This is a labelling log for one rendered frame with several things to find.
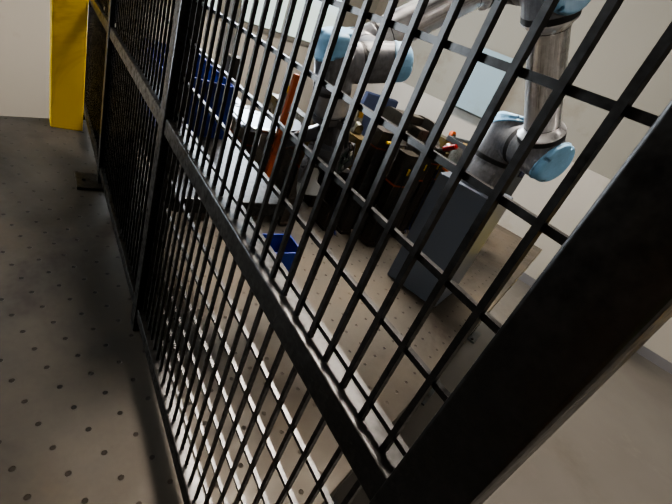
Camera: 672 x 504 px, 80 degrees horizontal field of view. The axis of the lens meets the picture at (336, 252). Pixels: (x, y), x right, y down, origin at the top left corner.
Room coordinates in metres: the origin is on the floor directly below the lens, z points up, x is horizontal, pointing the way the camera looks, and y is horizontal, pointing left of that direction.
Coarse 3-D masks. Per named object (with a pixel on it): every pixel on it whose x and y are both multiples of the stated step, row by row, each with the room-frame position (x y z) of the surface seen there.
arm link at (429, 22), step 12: (432, 0) 1.02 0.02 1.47; (444, 0) 1.03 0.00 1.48; (468, 0) 1.05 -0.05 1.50; (480, 0) 1.07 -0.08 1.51; (492, 0) 1.08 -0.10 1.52; (396, 12) 0.99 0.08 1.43; (408, 12) 0.99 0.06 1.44; (432, 12) 1.01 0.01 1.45; (444, 12) 1.03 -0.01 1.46; (468, 12) 1.08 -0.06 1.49; (372, 24) 0.97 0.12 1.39; (408, 24) 0.99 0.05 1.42; (420, 24) 1.00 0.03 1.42; (432, 24) 1.02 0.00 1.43; (360, 36) 0.92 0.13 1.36; (396, 36) 0.98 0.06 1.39
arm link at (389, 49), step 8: (360, 40) 0.90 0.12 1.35; (368, 40) 0.88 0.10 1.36; (384, 40) 0.87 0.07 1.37; (368, 48) 0.82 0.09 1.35; (384, 48) 0.84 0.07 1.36; (392, 48) 0.85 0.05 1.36; (384, 56) 0.83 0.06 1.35; (392, 56) 0.84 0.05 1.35; (408, 56) 0.86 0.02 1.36; (376, 64) 0.82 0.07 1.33; (384, 64) 0.83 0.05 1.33; (392, 64) 0.84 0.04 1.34; (408, 64) 0.86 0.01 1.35; (376, 72) 0.83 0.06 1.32; (384, 72) 0.83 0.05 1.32; (400, 72) 0.85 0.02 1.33; (408, 72) 0.87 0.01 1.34; (376, 80) 0.84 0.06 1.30; (384, 80) 0.85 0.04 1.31; (400, 80) 0.87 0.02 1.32
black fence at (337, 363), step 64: (128, 0) 0.93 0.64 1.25; (192, 0) 0.58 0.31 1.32; (256, 0) 0.43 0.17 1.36; (320, 0) 0.35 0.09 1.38; (128, 64) 0.83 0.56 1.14; (192, 64) 0.60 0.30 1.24; (512, 64) 0.21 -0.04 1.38; (576, 64) 0.19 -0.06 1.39; (128, 128) 0.82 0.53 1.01; (320, 128) 0.30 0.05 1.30; (128, 192) 0.76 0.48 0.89; (256, 192) 0.36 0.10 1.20; (320, 192) 0.28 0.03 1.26; (448, 192) 0.21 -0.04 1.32; (640, 192) 0.15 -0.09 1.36; (128, 256) 0.71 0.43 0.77; (192, 256) 0.45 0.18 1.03; (256, 256) 0.32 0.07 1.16; (320, 256) 0.26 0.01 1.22; (512, 256) 0.17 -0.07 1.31; (576, 256) 0.15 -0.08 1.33; (640, 256) 0.14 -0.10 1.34; (192, 320) 0.41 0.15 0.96; (256, 320) 0.30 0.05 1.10; (320, 320) 0.25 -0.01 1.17; (384, 320) 0.21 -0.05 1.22; (512, 320) 0.15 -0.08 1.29; (576, 320) 0.14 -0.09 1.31; (640, 320) 0.13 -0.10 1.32; (192, 384) 0.38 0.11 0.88; (320, 384) 0.21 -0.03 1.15; (384, 384) 0.19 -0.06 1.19; (512, 384) 0.14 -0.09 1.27; (576, 384) 0.13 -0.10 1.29; (192, 448) 0.34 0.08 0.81; (384, 448) 0.17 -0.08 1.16; (448, 448) 0.14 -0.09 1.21; (512, 448) 0.13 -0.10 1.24
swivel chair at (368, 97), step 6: (366, 96) 3.75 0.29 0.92; (372, 96) 3.78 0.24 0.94; (378, 96) 3.83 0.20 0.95; (360, 102) 3.78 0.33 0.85; (366, 102) 3.76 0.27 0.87; (372, 102) 3.81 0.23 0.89; (390, 102) 3.93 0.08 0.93; (396, 102) 3.98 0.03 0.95; (372, 108) 3.83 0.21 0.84; (366, 120) 3.84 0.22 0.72; (366, 126) 3.87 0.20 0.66
